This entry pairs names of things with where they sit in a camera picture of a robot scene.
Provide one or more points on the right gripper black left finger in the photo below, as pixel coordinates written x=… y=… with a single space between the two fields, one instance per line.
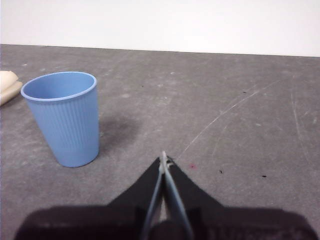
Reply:
x=125 y=210

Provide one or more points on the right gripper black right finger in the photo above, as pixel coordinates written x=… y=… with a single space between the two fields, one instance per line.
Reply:
x=200 y=205

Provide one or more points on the blue ribbed plastic cup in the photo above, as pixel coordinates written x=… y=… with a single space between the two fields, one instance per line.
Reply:
x=67 y=125

